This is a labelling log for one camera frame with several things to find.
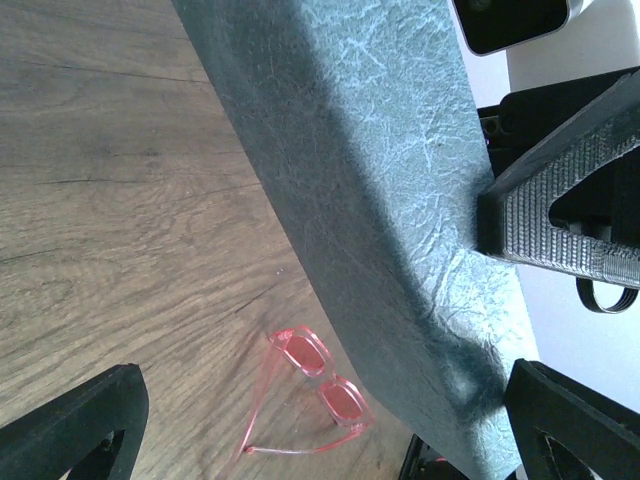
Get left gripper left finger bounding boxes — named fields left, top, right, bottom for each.
left=1, top=364, right=149, bottom=479

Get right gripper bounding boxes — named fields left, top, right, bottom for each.
left=477, top=69, right=639, bottom=289

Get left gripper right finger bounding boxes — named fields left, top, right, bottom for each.
left=504, top=359, right=639, bottom=479

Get pink transparent sunglasses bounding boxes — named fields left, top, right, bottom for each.
left=216, top=325, right=374, bottom=479

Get teal glasses case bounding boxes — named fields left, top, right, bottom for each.
left=174, top=1, right=538, bottom=479

